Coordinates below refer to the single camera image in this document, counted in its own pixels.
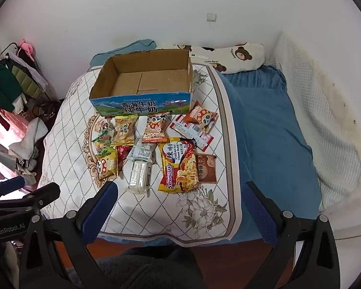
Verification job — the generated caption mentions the white remote control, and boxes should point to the white remote control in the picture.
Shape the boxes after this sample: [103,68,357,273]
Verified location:
[190,53,209,61]

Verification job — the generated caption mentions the yellow panda snack bag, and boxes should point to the yellow panda snack bag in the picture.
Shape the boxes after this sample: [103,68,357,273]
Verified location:
[96,147,118,179]

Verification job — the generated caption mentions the teal blue pillow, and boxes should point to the teal blue pillow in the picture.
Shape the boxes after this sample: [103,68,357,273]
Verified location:
[90,39,156,68]

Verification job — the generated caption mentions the white wall switch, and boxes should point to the white wall switch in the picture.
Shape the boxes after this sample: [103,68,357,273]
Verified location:
[206,13,217,22]

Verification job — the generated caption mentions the white grey label snack packet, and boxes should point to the white grey label snack packet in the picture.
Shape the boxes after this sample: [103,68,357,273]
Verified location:
[126,138,156,163]

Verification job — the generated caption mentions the white patterned quilt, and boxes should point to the white patterned quilt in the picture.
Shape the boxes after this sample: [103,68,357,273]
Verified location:
[39,65,248,246]

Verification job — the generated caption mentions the blue bed sheet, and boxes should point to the blue bed sheet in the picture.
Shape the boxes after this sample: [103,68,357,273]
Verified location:
[100,66,321,245]

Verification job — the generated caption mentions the white wafer snack pack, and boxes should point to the white wafer snack pack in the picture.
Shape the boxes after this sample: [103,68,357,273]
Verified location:
[127,160,152,196]

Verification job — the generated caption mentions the yellow green snack bag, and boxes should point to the yellow green snack bag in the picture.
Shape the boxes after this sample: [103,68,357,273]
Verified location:
[111,114,138,145]

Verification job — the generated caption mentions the yellow instant noodle packet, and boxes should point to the yellow instant noodle packet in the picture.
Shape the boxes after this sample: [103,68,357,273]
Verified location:
[158,137,199,193]

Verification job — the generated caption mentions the bear print pillow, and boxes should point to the bear print pillow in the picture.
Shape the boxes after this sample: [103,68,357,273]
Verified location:
[157,42,265,74]

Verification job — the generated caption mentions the brown small snack packet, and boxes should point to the brown small snack packet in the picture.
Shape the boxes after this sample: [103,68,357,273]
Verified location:
[196,154,217,183]

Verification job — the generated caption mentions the orange panda snack bag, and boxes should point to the orange panda snack bag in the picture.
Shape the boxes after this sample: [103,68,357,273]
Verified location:
[141,112,169,144]
[183,101,218,133]

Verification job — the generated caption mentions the pile of clothes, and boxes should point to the pile of clothes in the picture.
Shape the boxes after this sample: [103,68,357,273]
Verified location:
[0,42,61,186]

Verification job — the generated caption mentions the cardboard milk box blue print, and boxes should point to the cardboard milk box blue print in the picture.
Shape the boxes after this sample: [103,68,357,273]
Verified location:
[89,49,193,117]

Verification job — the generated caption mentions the green candy bag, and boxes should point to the green candy bag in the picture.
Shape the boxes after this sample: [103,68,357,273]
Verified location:
[92,119,115,153]

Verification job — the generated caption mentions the small red snack packet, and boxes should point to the small red snack packet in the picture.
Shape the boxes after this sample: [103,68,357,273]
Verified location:
[116,145,132,171]

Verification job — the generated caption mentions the red white spicy strip packet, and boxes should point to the red white spicy strip packet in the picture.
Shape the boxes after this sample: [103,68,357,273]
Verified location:
[169,114,214,152]

